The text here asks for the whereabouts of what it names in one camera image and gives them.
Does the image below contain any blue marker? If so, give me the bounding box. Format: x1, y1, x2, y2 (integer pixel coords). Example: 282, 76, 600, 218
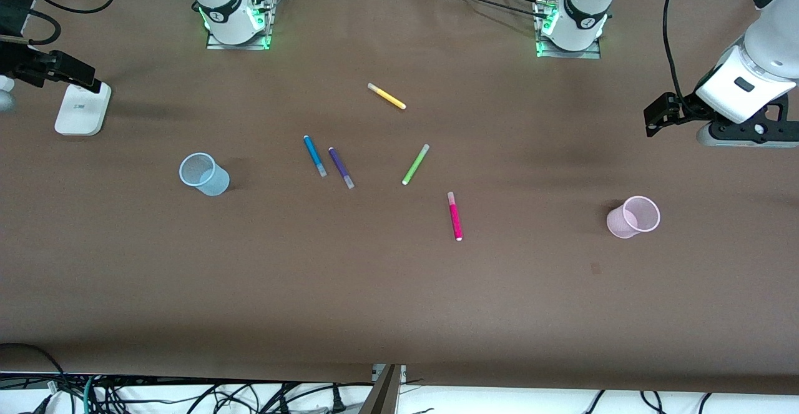
303, 134, 328, 179

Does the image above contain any translucent pink plastic cup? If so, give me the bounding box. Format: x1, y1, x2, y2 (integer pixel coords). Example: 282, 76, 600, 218
606, 195, 661, 240

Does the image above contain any yellow marker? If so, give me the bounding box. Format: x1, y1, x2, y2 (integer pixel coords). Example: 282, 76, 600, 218
367, 82, 408, 111

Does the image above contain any pink marker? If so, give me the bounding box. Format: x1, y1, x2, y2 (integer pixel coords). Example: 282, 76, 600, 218
446, 191, 464, 242

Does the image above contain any green marker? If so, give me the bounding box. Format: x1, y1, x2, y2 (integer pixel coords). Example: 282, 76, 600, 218
401, 143, 431, 187

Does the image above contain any brown table leg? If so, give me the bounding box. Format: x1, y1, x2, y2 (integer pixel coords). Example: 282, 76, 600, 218
358, 363, 407, 414

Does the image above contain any translucent blue plastic cup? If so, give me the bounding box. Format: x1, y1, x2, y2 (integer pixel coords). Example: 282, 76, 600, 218
179, 152, 230, 197

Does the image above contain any brown table cover sheet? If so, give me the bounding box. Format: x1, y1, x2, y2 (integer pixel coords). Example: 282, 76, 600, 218
0, 0, 799, 396

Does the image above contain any black box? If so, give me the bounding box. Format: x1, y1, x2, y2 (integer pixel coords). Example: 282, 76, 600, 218
0, 0, 40, 37

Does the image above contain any white rounded box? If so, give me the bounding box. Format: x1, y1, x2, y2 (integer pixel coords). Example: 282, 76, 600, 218
54, 82, 112, 137

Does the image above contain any purple marker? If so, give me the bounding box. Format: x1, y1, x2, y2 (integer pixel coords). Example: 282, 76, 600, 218
328, 146, 356, 190

